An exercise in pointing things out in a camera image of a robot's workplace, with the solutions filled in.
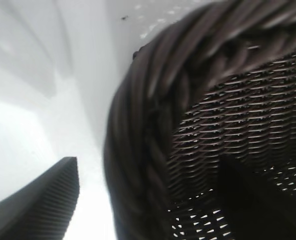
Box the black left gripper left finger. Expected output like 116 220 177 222
0 156 81 240

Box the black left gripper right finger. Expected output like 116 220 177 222
219 153 296 240

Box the dark brown wicker basket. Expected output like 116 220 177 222
103 0 296 240

